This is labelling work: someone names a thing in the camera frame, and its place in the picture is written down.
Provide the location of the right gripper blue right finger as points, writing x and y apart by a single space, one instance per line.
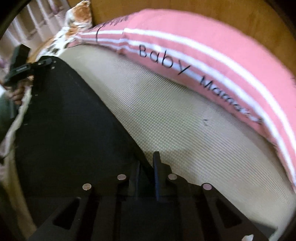
161 172

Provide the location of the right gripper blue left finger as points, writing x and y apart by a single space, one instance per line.
133 181

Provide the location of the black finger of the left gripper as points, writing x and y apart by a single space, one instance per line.
42 65

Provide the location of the black pants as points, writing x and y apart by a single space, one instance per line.
68 138

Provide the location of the person left hand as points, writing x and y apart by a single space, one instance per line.
17 95

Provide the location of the pink pleated curtain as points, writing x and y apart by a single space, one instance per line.
38 22

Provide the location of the floral orange white pillow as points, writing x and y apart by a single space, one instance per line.
69 30

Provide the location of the pink striped Baby pillow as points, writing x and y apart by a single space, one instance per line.
213 59

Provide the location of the wooden bamboo headboard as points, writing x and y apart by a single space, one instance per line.
247 33

